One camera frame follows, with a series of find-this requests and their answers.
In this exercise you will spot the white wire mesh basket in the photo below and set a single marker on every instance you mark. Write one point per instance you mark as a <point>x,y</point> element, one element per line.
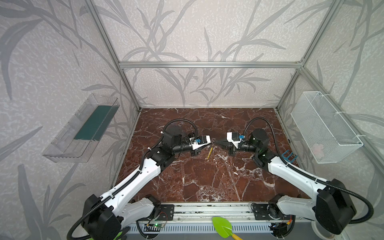
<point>320,123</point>

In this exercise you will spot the blue toy rake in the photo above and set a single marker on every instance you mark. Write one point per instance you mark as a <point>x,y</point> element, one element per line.
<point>289,156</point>

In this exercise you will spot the green toy shovel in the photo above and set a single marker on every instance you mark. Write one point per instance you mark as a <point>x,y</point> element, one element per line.
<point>224,228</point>

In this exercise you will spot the pink object in basket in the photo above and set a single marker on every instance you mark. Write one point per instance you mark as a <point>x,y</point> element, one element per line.
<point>318,151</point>

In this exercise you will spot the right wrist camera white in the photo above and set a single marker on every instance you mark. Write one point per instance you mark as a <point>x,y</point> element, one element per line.
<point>233,137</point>

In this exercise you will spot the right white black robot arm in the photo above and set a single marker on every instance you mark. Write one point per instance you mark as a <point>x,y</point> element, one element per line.
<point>329,203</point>

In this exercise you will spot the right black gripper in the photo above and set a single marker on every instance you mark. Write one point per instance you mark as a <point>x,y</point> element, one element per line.
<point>231,147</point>

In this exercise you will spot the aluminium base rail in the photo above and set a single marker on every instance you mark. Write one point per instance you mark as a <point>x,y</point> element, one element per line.
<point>196,218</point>

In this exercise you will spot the tape roll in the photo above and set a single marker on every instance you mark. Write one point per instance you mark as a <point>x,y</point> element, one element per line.
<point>321,232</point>

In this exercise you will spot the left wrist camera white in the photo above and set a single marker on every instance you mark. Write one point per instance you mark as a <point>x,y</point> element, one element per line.
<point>201,142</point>

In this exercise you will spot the clear plastic wall tray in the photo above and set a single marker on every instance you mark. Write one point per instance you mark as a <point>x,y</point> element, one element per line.
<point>79,138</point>

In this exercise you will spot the green black work glove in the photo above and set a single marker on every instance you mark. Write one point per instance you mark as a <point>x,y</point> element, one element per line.
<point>122,235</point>

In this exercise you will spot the aluminium frame crossbar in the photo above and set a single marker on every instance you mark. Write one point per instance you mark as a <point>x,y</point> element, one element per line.
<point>238,65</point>

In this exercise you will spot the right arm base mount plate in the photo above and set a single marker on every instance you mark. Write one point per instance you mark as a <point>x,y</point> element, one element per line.
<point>266,212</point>

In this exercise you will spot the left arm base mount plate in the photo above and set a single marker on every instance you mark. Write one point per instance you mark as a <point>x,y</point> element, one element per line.
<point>163,212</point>

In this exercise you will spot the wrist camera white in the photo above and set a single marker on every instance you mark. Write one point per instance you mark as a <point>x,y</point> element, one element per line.
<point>201,142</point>
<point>233,137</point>

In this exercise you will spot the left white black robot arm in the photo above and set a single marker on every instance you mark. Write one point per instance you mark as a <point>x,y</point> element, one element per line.
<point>104,217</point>

